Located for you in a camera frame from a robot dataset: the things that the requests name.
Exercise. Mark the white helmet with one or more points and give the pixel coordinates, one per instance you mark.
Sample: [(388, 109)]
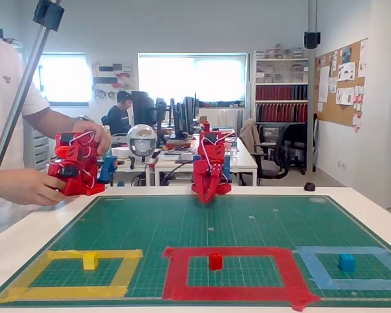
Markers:
[(141, 140)]

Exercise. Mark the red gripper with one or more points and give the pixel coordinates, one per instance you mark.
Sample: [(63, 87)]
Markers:
[(206, 180)]

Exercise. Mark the person's right forearm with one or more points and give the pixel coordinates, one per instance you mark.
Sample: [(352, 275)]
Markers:
[(8, 182)]

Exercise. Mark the white bookshelf with binders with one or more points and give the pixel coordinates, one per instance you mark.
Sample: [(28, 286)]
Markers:
[(280, 93)]

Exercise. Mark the yellow toy brick cube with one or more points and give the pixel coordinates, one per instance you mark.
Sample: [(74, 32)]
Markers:
[(90, 261)]

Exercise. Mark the black computer monitor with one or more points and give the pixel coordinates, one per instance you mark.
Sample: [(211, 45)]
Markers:
[(143, 107), (184, 114), (162, 112)]

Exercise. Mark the black pole foot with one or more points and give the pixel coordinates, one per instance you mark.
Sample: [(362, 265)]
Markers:
[(309, 186)]

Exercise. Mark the person's left forearm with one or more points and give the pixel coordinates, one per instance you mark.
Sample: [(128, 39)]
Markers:
[(52, 119)]

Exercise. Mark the small bright window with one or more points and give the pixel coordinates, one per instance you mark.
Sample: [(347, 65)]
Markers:
[(68, 78)]

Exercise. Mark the white drawer unit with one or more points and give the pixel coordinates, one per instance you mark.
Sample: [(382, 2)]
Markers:
[(40, 146)]

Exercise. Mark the red toy brick cube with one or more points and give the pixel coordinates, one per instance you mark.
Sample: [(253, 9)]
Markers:
[(215, 261)]

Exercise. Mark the person's right hand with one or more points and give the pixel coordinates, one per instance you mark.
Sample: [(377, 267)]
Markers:
[(39, 187)]

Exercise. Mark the blue toy brick cube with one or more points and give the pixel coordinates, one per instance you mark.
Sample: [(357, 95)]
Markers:
[(346, 263)]

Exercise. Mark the white wall socket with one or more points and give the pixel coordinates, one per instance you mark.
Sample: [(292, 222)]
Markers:
[(342, 164)]

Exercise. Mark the person's left hand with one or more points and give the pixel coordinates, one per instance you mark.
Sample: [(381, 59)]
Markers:
[(101, 137)]

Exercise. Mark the black office chair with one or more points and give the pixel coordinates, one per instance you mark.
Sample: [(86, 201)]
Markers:
[(293, 140)]

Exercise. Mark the yellow tape square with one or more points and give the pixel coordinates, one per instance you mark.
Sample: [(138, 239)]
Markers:
[(68, 291)]

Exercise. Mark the cork pin board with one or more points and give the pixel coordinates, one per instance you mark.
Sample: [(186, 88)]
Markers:
[(335, 111)]

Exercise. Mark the beige jacket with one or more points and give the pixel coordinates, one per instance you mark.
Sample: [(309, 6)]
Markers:
[(249, 133)]

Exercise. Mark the red tape square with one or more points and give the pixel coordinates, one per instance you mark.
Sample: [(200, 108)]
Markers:
[(228, 290)]

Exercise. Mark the red 3D-printed robot arm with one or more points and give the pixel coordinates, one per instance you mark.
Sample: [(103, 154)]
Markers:
[(215, 150)]

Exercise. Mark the dark wristwatch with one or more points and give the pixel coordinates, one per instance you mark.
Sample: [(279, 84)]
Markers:
[(84, 118)]

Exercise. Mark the wall tool board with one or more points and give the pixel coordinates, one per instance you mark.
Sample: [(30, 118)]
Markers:
[(112, 78)]

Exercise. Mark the wide bright window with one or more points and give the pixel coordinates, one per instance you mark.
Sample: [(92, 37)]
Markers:
[(192, 78)]

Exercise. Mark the green cutting mat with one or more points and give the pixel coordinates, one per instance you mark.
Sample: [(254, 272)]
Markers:
[(182, 221)]

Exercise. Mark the black pole clamp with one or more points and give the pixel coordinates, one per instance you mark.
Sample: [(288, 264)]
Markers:
[(312, 39), (49, 14)]

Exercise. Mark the white office desk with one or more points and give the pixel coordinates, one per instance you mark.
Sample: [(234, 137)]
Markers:
[(244, 159)]

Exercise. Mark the upright aluminium pole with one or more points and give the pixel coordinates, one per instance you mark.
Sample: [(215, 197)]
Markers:
[(311, 98)]

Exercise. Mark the seated person in dark top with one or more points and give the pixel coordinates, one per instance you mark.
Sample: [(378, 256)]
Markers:
[(117, 119)]

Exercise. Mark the blue tape square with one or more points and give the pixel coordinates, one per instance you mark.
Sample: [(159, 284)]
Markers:
[(345, 283)]

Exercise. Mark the red leader arm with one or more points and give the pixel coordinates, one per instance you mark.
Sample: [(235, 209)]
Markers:
[(75, 163)]

